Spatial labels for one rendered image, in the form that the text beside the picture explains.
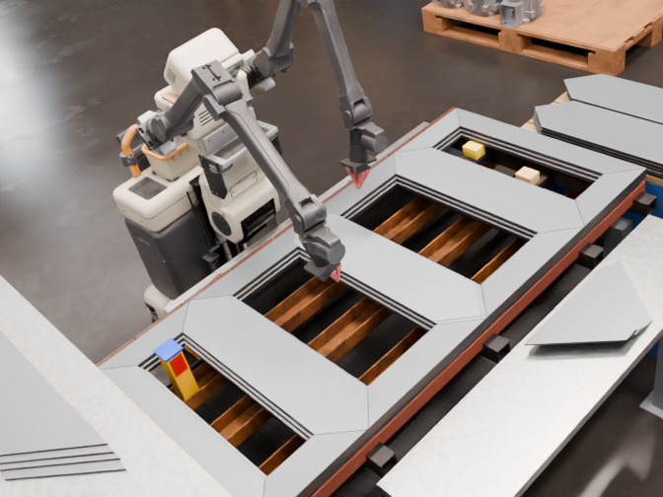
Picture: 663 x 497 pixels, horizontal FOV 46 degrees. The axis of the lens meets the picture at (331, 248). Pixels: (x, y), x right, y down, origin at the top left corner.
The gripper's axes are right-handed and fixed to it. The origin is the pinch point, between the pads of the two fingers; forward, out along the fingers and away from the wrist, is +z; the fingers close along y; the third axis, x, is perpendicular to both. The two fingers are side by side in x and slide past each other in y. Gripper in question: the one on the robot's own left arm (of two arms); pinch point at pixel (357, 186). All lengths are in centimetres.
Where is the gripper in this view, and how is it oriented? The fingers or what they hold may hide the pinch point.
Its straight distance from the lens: 244.9
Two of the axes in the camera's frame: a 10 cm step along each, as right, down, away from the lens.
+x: -7.0, -3.5, 6.2
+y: 7.1, -3.5, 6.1
